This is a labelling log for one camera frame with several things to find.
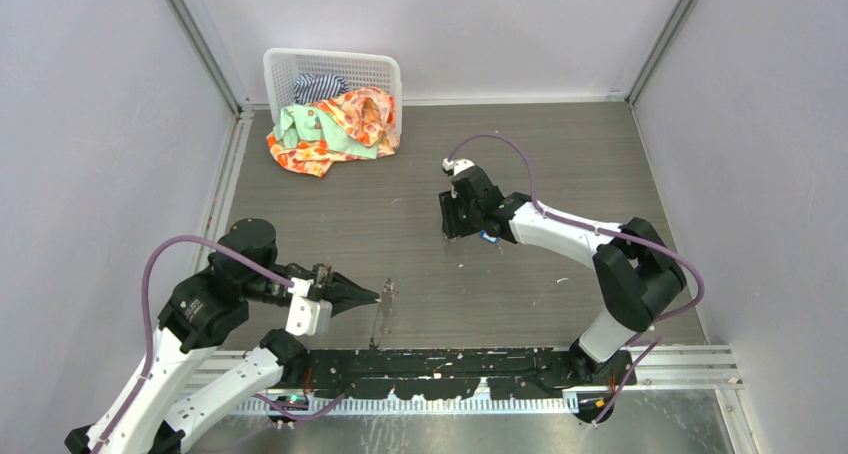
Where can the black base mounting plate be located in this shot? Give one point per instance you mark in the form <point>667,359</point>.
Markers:
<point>443,374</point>

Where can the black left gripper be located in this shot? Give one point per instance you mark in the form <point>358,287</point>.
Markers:
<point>345,292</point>

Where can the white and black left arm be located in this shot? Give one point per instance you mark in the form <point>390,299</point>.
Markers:
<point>148,416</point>

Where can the mint green cloth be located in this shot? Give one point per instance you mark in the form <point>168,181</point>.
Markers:
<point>322,133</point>

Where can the orange floral cloth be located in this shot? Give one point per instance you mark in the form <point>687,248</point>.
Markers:
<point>372,108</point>

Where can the perforated cable duct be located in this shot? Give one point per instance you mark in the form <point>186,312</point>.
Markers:
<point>475,405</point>

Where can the white plastic laundry basket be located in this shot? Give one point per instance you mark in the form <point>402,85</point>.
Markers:
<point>282,67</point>

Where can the aluminium frame rail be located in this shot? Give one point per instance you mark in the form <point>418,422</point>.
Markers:
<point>680,367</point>

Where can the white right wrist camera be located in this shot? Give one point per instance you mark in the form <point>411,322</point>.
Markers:
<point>454,167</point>

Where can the blue key tag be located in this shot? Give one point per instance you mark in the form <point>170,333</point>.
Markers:
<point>488,238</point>

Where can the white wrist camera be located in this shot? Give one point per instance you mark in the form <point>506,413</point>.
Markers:
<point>307,317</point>
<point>454,167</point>

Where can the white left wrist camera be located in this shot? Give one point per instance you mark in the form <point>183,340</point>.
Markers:
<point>307,317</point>

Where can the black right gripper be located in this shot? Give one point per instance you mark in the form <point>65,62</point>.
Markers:
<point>451,226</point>

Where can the blue striped cloth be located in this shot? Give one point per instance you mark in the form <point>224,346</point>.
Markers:
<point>309,88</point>

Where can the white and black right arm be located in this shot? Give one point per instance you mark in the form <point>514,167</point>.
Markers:
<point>637,276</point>

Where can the metal keyring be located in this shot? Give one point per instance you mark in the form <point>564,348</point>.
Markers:
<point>389,291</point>

